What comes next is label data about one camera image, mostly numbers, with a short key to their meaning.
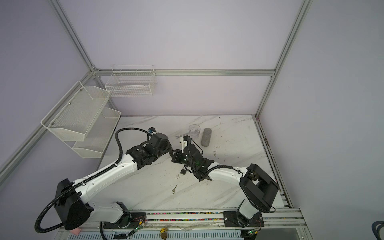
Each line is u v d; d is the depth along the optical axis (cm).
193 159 61
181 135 108
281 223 73
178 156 71
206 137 104
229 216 75
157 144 59
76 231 69
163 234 69
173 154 78
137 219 73
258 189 44
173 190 84
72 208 38
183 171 90
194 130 109
